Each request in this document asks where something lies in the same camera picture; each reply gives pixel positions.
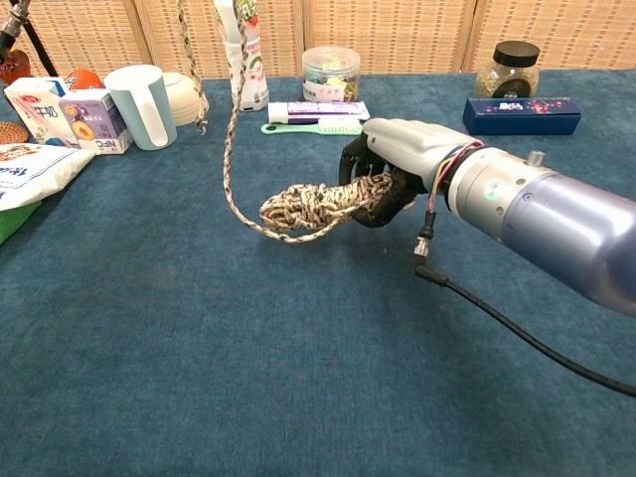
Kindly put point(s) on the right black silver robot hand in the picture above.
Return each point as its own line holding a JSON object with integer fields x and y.
{"x": 417, "y": 149}

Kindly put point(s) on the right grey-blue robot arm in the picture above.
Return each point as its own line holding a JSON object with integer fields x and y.
{"x": 556, "y": 228}

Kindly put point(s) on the blue rectangular box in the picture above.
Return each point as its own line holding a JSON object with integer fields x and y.
{"x": 522, "y": 119}

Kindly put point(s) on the white purple toothpaste tube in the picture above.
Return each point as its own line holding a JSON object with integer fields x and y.
{"x": 318, "y": 111}

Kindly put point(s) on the clear plastic jar of clips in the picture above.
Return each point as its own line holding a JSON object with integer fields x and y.
{"x": 330, "y": 77}

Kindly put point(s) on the glass jar with black lid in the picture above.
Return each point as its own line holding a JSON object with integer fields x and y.
{"x": 507, "y": 74}

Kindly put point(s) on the mint green hairbrush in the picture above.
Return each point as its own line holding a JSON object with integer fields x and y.
{"x": 298, "y": 129}

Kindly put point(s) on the woven bamboo folding screen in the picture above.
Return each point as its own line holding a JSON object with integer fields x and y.
{"x": 397, "y": 30}

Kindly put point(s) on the yellow-capped white drink bottle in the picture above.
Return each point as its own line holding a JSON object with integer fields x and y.
{"x": 256, "y": 74}

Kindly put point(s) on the beige ceramic bowl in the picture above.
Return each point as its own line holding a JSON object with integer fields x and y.
{"x": 184, "y": 99}

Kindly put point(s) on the blue table cloth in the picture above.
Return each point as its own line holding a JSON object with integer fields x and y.
{"x": 248, "y": 348}

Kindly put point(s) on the white light-blue plastic cup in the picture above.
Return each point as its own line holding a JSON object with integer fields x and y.
{"x": 139, "y": 109}

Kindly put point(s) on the purple juice carton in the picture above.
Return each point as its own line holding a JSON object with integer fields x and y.
{"x": 94, "y": 124}

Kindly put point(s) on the orange soda can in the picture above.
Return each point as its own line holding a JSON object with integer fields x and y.
{"x": 84, "y": 79}

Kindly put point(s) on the white red milk carton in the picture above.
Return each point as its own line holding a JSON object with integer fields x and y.
{"x": 37, "y": 114}

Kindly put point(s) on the white sugar bag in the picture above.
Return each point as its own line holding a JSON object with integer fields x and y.
{"x": 35, "y": 171}

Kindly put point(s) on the black tripod stand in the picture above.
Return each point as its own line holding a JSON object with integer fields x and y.
{"x": 42, "y": 49}

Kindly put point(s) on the round woven rattan coaster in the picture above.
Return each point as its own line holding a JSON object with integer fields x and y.
{"x": 12, "y": 134}

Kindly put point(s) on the brown sauce bottle yellow cap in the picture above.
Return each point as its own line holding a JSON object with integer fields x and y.
{"x": 15, "y": 67}

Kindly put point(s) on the green cloth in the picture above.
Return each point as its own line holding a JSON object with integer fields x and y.
{"x": 12, "y": 223}

